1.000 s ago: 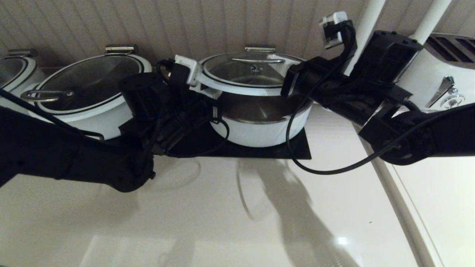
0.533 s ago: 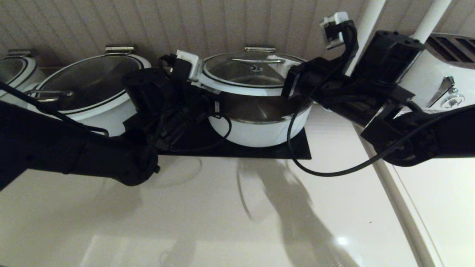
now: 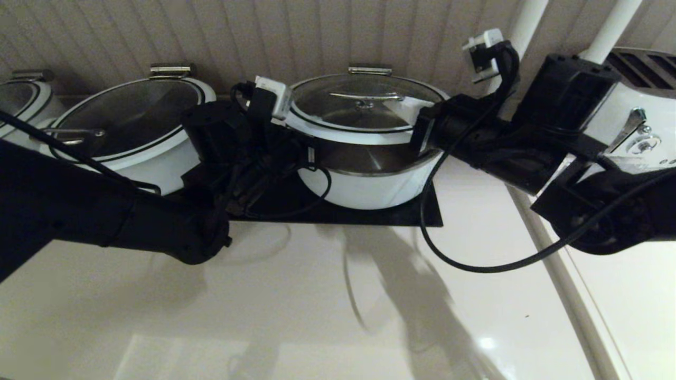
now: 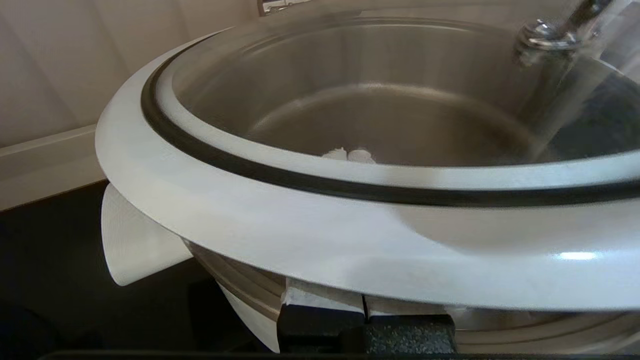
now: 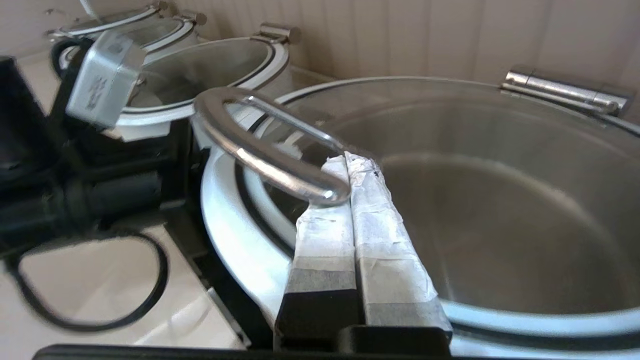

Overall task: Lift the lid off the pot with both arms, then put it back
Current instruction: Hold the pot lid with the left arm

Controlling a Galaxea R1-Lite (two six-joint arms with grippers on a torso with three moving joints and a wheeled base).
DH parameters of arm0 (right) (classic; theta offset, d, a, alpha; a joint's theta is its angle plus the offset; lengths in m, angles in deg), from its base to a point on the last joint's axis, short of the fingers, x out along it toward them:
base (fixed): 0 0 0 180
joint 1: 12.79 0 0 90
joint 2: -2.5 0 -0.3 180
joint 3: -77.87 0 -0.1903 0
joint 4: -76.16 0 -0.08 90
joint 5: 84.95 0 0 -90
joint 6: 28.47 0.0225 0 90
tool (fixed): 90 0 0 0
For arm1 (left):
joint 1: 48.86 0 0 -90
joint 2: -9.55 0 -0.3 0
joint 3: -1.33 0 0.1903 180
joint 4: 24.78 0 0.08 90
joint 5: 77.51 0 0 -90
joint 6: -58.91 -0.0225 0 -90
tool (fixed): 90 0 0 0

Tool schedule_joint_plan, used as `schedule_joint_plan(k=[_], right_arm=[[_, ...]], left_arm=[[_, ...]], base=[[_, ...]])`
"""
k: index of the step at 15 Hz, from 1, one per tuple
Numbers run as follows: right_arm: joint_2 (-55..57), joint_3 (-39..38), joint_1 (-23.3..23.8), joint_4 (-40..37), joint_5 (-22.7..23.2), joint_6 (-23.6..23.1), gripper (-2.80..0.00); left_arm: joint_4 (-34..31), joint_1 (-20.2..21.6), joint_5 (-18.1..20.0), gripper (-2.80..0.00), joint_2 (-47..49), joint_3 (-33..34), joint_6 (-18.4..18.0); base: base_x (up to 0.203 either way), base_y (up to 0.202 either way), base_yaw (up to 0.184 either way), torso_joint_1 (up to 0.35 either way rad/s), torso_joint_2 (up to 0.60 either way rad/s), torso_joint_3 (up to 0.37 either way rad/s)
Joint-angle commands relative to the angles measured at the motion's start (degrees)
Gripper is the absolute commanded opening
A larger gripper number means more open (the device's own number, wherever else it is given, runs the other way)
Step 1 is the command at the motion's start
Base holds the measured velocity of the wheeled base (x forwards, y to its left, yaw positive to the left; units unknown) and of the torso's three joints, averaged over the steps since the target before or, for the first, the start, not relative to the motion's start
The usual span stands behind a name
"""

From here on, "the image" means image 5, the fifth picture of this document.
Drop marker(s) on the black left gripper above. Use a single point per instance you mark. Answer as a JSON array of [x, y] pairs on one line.
[[100, 195]]

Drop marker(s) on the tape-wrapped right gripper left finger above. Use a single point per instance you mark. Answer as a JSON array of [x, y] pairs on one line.
[[325, 280]]

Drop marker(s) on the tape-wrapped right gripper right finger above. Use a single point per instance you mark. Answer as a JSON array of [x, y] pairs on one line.
[[390, 260]]

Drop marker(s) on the white round cooking pot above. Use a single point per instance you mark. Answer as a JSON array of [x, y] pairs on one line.
[[145, 132], [500, 225]]

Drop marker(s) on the black glass cooktop panel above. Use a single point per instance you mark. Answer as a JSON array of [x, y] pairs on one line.
[[235, 300]]

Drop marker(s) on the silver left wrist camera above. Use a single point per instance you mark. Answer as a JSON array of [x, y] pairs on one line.
[[105, 80]]

